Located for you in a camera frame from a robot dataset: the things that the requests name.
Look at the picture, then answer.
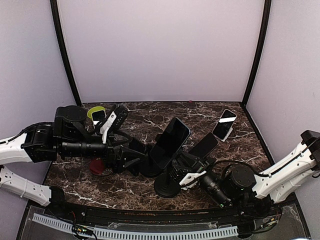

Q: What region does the short black round-base stand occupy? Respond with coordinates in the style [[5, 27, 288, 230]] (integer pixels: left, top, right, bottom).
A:
[[138, 151, 163, 178]]

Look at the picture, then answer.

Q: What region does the large blue-edged smartphone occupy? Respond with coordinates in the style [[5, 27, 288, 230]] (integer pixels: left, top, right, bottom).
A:
[[149, 117, 191, 170]]

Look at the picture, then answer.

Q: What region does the tall black clamp phone stand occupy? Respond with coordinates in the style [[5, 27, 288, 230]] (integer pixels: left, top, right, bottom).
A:
[[154, 147, 182, 198]]

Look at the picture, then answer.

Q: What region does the white-cased smartphone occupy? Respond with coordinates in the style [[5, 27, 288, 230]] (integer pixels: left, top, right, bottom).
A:
[[212, 109, 237, 140]]

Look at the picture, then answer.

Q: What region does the right black frame post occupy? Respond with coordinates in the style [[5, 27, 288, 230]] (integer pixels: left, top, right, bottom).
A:
[[241, 0, 272, 109]]

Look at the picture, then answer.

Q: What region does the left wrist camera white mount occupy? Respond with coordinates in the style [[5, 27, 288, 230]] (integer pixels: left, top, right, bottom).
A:
[[99, 104, 129, 144]]

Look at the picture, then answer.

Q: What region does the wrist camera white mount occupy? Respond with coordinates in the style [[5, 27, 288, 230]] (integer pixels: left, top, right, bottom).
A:
[[99, 104, 129, 144], [179, 170, 207, 191]]

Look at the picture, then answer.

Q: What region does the black folding phone stand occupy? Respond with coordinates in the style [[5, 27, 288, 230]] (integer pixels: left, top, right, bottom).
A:
[[179, 152, 194, 167]]

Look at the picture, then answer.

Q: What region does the lime green phone holder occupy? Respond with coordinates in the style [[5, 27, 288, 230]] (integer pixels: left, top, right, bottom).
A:
[[87, 106, 106, 120]]

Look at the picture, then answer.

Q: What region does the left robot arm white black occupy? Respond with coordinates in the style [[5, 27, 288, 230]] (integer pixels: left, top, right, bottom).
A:
[[0, 105, 148, 218]]

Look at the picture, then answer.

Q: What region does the black smartphone on folding stand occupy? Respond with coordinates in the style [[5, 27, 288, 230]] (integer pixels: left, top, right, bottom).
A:
[[188, 132, 219, 158]]

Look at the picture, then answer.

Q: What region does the black frame post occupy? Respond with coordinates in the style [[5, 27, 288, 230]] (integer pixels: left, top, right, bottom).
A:
[[241, 0, 272, 109], [49, 0, 82, 106]]

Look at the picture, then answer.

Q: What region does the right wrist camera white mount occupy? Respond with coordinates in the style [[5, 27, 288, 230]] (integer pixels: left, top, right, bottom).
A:
[[179, 170, 207, 191]]

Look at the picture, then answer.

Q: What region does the white slotted cable duct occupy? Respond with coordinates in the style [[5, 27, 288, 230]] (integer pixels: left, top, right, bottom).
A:
[[32, 212, 238, 240]]

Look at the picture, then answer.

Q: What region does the white phone stand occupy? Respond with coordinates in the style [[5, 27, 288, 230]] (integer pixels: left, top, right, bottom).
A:
[[221, 127, 233, 142]]

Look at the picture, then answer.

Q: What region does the red floral plate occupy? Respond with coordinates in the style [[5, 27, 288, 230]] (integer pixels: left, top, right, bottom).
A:
[[89, 157, 110, 177]]

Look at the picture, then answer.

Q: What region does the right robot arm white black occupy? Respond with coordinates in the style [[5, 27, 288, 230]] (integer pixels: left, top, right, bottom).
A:
[[169, 130, 320, 217]]

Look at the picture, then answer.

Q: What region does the smartphone in green holder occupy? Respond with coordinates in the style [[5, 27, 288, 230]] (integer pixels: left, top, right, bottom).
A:
[[91, 109, 106, 126]]

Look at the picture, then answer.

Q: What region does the black smartphone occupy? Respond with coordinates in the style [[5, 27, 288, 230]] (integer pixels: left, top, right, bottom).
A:
[[128, 137, 147, 160], [188, 132, 219, 158]]

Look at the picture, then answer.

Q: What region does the left black frame post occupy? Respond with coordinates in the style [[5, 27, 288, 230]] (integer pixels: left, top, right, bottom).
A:
[[49, 0, 82, 106]]

